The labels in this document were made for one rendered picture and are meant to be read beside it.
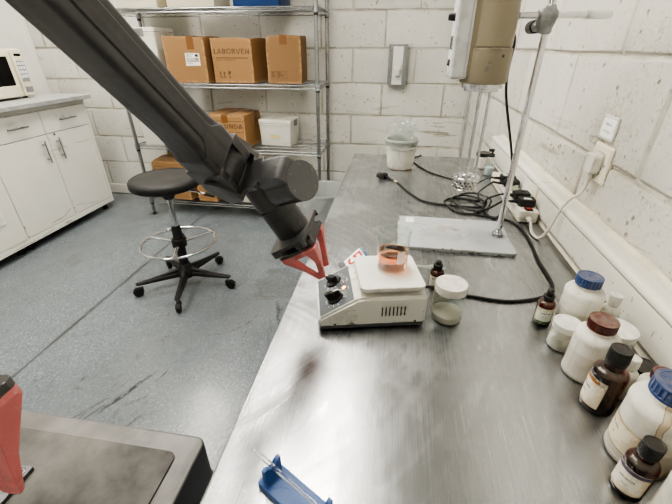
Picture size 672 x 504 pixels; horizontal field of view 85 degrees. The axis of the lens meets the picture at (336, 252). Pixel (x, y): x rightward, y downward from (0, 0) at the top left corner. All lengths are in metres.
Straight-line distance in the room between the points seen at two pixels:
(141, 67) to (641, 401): 0.65
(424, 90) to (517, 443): 2.65
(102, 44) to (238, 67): 2.45
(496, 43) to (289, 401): 0.80
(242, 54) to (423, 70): 1.25
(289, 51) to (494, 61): 1.94
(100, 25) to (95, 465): 0.95
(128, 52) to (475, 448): 0.60
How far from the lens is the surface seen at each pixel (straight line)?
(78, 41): 0.41
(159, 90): 0.45
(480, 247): 1.02
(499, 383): 0.67
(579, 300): 0.77
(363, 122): 3.04
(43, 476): 1.18
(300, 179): 0.52
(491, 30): 0.93
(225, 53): 2.88
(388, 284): 0.68
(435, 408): 0.61
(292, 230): 0.59
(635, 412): 0.60
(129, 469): 1.09
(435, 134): 3.06
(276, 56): 2.74
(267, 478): 0.51
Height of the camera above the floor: 1.21
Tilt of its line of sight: 29 degrees down
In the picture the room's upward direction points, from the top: straight up
